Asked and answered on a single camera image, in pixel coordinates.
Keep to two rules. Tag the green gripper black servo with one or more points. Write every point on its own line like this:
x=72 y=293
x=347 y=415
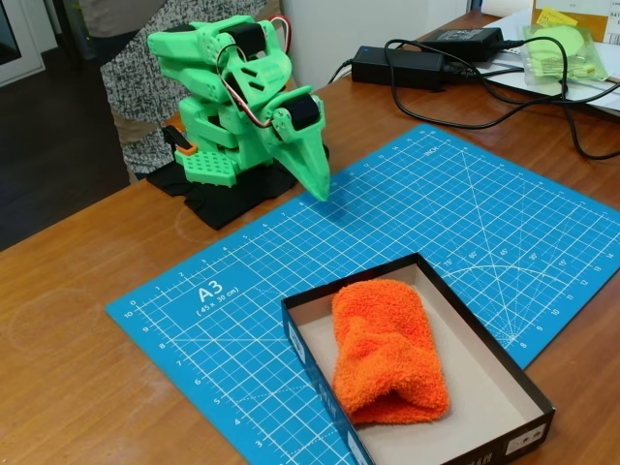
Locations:
x=301 y=154

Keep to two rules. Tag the orange terry towel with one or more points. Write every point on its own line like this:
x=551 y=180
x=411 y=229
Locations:
x=387 y=349

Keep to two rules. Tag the green 3D-printed robot arm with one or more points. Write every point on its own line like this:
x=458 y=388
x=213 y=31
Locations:
x=194 y=53

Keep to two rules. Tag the dark cardboard box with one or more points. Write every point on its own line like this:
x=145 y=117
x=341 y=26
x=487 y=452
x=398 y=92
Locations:
x=489 y=387

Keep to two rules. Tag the black cloth under robot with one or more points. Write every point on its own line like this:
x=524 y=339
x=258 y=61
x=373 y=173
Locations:
x=223 y=208

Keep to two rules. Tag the orange and black clamp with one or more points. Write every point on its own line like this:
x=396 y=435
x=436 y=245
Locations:
x=186 y=149

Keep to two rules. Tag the large black power adapter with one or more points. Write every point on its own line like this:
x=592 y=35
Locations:
x=397 y=65

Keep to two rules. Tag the blue A3 cutting mat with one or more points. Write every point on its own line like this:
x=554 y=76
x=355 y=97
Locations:
x=436 y=203

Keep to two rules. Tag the person in speckled clothing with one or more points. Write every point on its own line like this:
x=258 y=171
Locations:
x=135 y=82

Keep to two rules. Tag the flat black power adapter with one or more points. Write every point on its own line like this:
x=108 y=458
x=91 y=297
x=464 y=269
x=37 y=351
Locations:
x=465 y=39

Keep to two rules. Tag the white paper sheets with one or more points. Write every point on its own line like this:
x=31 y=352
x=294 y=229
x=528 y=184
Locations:
x=513 y=72

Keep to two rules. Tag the yellow paper note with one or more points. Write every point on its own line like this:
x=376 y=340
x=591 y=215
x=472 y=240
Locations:
x=557 y=17

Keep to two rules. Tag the plastic bag with green parts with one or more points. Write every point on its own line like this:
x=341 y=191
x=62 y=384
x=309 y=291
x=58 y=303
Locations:
x=583 y=53

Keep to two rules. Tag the brown cardboard box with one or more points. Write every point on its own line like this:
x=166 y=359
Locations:
x=596 y=19

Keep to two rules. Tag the white door frame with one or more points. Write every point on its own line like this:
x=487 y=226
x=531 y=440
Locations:
x=29 y=63

